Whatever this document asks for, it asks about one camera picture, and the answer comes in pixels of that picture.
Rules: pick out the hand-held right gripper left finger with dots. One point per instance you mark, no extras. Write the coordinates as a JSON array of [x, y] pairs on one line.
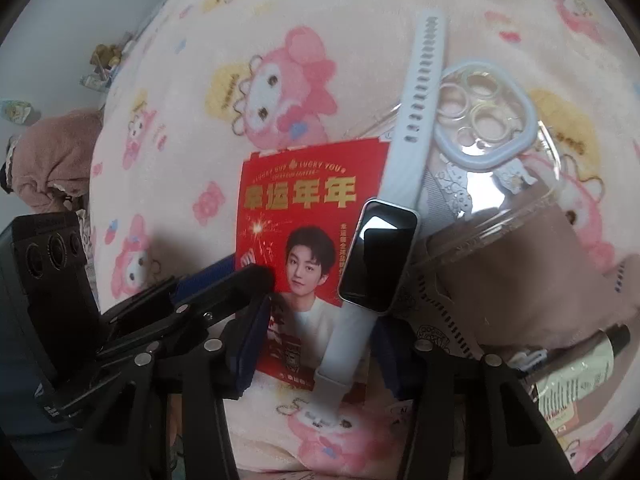
[[248, 347]]

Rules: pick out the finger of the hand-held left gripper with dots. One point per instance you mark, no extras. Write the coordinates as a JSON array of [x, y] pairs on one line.
[[200, 280], [240, 282]]

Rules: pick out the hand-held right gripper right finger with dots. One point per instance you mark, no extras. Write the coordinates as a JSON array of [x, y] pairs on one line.
[[389, 357]]

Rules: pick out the red printed card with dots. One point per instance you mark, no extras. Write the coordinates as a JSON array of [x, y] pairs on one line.
[[300, 180]]

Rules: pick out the mauve cloth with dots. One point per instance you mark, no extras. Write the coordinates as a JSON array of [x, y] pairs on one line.
[[525, 285]]

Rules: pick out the cream tube with black cap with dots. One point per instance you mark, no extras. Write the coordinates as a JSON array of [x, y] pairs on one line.
[[575, 380]]

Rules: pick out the pale blue smart band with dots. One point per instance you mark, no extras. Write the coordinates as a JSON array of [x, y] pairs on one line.
[[415, 160]]

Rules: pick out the white printed face mask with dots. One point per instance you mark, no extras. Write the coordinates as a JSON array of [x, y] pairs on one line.
[[440, 310]]

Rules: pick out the pink plush cloth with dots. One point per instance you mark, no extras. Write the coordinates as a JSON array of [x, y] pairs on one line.
[[55, 160]]

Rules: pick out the small pale trinket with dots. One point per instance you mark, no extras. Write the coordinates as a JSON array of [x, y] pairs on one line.
[[17, 111]]

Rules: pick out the small pale box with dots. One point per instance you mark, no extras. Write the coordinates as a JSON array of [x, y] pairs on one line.
[[94, 81]]

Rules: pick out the small brown toy figure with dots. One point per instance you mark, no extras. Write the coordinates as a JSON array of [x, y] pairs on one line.
[[106, 55]]

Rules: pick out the clear phone case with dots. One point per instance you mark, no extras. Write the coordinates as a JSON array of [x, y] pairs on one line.
[[480, 105]]

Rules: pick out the pink printed blanket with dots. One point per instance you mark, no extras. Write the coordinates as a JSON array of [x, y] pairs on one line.
[[350, 25]]

